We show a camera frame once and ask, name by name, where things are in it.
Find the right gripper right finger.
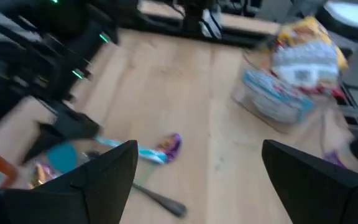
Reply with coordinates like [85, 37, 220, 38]
[261, 139, 358, 224]

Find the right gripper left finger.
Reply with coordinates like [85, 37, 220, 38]
[0, 139, 140, 224]

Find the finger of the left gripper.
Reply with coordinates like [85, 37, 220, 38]
[21, 104, 103, 165]

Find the blue-edged ramen packet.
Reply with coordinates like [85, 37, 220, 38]
[242, 68, 317, 124]

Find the red beef ramen packet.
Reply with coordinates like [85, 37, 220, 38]
[270, 40, 346, 96]

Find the yellow ramen packet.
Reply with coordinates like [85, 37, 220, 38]
[277, 16, 349, 71]

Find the teal plastic spoon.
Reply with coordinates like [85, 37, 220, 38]
[46, 142, 78, 174]

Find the clear plastic bin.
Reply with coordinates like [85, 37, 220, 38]
[230, 30, 358, 138]

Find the white trash can black liner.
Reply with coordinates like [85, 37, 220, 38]
[315, 0, 358, 44]

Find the silver spoon teal-striped handle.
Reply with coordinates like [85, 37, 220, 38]
[94, 134, 170, 165]

